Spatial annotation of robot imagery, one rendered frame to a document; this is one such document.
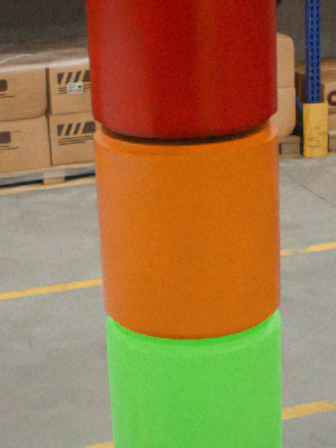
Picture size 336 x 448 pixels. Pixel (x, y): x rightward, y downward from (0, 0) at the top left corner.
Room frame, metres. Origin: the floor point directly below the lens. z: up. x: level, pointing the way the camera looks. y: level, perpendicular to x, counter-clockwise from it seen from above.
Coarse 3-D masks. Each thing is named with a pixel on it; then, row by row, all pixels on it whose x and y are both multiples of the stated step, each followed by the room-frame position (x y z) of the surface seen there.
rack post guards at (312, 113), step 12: (312, 108) 8.39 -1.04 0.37; (324, 108) 8.42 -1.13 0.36; (312, 120) 8.39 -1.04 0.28; (324, 120) 8.42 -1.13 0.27; (312, 132) 8.39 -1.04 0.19; (324, 132) 8.42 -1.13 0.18; (312, 144) 8.39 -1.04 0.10; (324, 144) 8.42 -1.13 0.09; (300, 156) 8.42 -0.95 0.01; (312, 156) 8.39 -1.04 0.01
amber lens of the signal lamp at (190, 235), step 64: (256, 128) 0.31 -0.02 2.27; (128, 192) 0.30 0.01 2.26; (192, 192) 0.29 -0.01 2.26; (256, 192) 0.30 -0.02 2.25; (128, 256) 0.30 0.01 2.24; (192, 256) 0.29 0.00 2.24; (256, 256) 0.30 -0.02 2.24; (128, 320) 0.30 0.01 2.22; (192, 320) 0.29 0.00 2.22; (256, 320) 0.30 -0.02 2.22
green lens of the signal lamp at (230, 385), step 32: (128, 352) 0.30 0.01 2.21; (160, 352) 0.29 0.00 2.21; (192, 352) 0.29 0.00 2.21; (224, 352) 0.29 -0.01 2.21; (256, 352) 0.30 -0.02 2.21; (128, 384) 0.30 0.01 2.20; (160, 384) 0.29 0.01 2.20; (192, 384) 0.29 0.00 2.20; (224, 384) 0.29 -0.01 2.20; (256, 384) 0.30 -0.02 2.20; (128, 416) 0.30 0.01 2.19; (160, 416) 0.29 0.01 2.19; (192, 416) 0.29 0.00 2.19; (224, 416) 0.29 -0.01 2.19; (256, 416) 0.30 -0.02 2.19
